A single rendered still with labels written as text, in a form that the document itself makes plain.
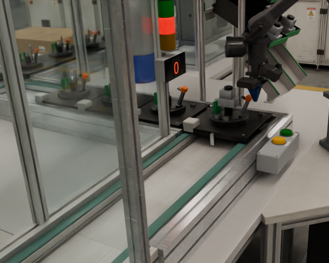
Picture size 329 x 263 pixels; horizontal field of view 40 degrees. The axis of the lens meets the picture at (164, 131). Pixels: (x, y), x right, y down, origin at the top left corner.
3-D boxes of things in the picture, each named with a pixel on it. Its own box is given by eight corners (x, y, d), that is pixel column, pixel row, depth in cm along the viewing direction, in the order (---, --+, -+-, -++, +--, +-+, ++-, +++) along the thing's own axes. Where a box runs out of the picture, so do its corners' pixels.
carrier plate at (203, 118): (272, 118, 167) (272, 113, 166) (246, 143, 148) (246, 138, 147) (213, 109, 179) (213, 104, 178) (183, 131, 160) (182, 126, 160)
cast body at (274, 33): (279, 42, 172) (287, 25, 168) (274, 45, 169) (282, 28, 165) (261, 31, 175) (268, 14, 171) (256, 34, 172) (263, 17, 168)
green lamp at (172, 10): (177, 15, 140) (176, -2, 138) (168, 18, 136) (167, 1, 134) (163, 14, 142) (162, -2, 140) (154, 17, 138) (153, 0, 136)
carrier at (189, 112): (210, 108, 180) (209, 78, 175) (179, 131, 161) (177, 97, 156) (159, 100, 192) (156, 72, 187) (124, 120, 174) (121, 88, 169)
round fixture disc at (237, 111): (254, 116, 165) (254, 110, 164) (238, 130, 154) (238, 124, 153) (219, 110, 172) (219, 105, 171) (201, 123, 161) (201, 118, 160)
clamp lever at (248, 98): (245, 114, 159) (253, 96, 155) (243, 116, 158) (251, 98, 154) (236, 109, 161) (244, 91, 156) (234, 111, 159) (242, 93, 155)
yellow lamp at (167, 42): (178, 47, 143) (178, 32, 142) (170, 51, 140) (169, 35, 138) (165, 46, 146) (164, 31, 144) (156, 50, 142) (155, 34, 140)
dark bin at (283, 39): (286, 42, 175) (294, 24, 170) (268, 48, 166) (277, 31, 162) (231, 7, 186) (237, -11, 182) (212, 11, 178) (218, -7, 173)
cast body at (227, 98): (239, 104, 161) (239, 85, 158) (234, 108, 157) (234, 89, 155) (218, 101, 165) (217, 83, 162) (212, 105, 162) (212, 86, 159)
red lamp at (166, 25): (178, 31, 141) (177, 15, 140) (169, 35, 138) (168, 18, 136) (164, 31, 144) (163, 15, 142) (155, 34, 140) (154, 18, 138)
